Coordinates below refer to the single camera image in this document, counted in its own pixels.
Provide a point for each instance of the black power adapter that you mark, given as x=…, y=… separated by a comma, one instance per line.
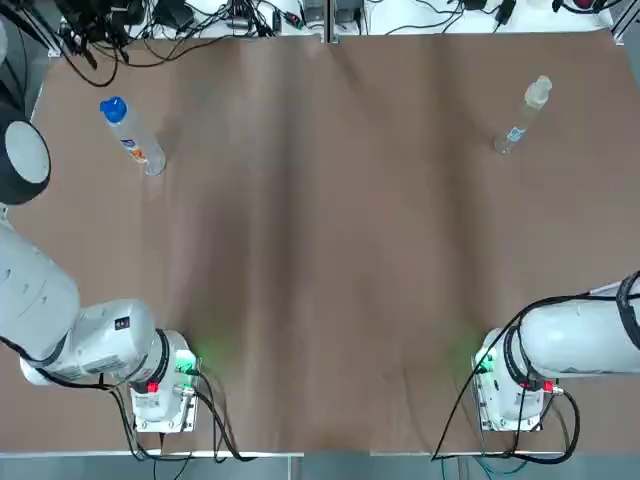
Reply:
x=506, y=11
x=472, y=4

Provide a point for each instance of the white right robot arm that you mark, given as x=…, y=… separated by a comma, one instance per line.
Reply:
x=575, y=340

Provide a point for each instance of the black and red headphones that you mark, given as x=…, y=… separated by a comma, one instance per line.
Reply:
x=580, y=5

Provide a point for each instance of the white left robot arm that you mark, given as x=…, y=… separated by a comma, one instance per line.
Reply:
x=100, y=340

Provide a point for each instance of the clear drink bottle blue cap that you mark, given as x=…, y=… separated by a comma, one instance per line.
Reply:
x=134, y=145

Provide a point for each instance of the clear condiment bottle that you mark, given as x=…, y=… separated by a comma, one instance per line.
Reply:
x=520, y=125

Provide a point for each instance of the aluminium frame post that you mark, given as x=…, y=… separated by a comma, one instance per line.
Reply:
x=627, y=22
x=330, y=20

